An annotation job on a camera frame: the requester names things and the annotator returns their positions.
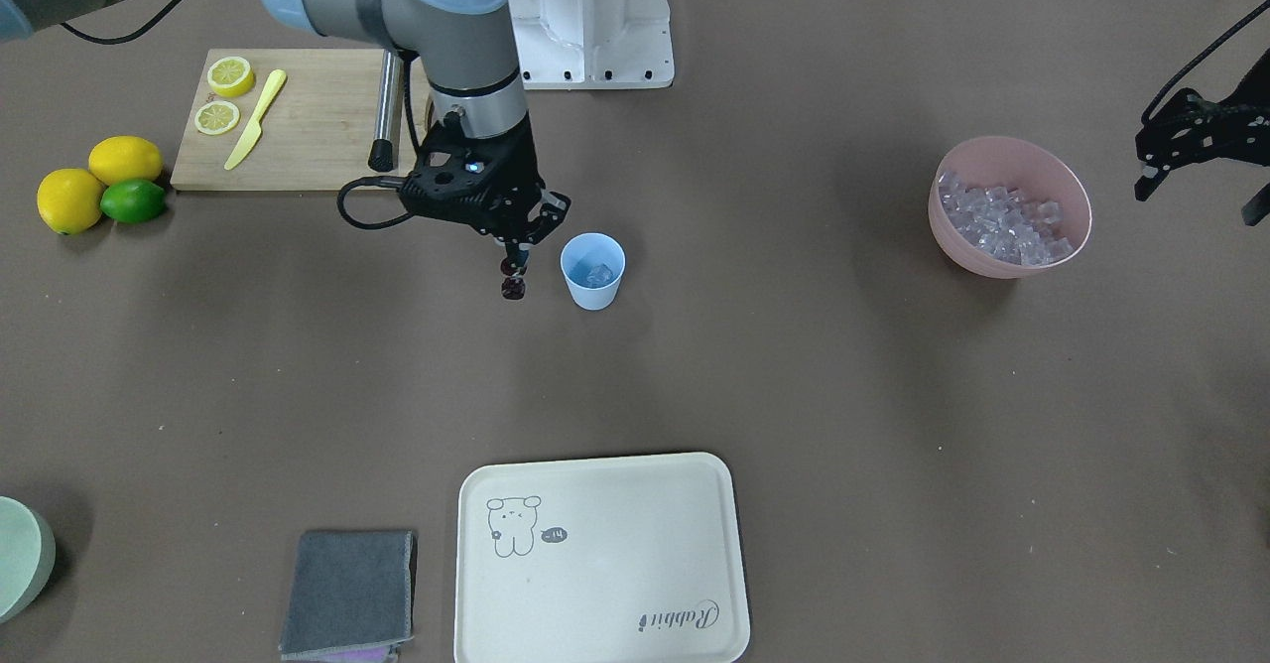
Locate cream rabbit tray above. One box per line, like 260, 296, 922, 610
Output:
453, 452, 751, 662

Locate green lime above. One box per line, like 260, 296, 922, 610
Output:
99, 179, 165, 224

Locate upper whole lemon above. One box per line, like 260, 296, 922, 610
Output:
89, 135, 165, 187

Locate clear ice cubes pile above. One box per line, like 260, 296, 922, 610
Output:
936, 171, 1076, 268

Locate single clear ice cube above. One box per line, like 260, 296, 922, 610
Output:
580, 262, 617, 290

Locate pink bowl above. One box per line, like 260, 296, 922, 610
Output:
927, 137, 1092, 279

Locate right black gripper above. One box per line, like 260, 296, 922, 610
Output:
398, 112, 572, 268

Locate yellow plastic knife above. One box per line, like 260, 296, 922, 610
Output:
222, 67, 290, 171

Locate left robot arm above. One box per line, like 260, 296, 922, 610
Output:
1134, 0, 1269, 227

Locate lemon slice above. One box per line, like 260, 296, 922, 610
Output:
204, 56, 257, 98
193, 99, 241, 137

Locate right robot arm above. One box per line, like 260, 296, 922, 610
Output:
3, 0, 572, 279

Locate lower lemon slice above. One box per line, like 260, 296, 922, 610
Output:
193, 99, 241, 137

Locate whole lemon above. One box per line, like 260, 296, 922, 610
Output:
37, 169, 105, 236
89, 135, 165, 187

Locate upper lemon slice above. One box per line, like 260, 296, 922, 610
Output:
204, 56, 257, 98

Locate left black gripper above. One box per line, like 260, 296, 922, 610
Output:
1134, 72, 1270, 227

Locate dark cherries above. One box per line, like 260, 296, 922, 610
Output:
500, 259, 526, 301

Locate mint green bowl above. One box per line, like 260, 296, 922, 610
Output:
1, 497, 58, 624

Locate grey folded cloth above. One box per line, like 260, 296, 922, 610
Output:
278, 528, 417, 662

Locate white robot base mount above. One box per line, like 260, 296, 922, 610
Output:
509, 0, 676, 90

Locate lower whole lemon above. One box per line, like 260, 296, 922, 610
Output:
37, 169, 105, 236

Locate steel muddler black tip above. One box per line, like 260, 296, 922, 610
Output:
367, 50, 404, 171

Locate blue plastic cup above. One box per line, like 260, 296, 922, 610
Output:
560, 232, 627, 311

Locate wooden cutting board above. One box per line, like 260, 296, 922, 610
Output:
171, 48, 384, 193

